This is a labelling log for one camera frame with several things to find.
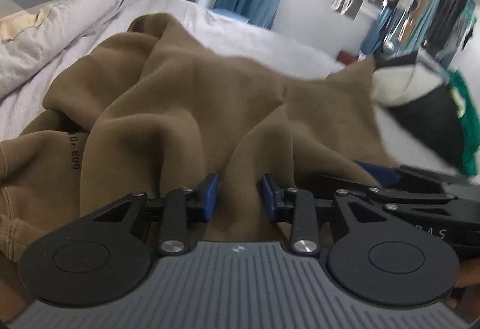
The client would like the brown zip hoodie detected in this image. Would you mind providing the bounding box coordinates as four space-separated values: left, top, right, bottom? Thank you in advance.
0 13 401 322

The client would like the grey bed sheet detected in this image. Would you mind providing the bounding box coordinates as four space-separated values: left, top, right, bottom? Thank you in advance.
1 0 342 140

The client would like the striped hanging garment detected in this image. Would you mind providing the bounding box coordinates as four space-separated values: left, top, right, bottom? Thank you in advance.
331 0 364 20

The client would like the black hanging garment right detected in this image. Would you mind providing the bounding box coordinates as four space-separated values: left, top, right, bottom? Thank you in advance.
424 0 468 56

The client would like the grey quilted duvet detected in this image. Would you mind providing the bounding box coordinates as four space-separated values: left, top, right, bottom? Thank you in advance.
1 0 123 97

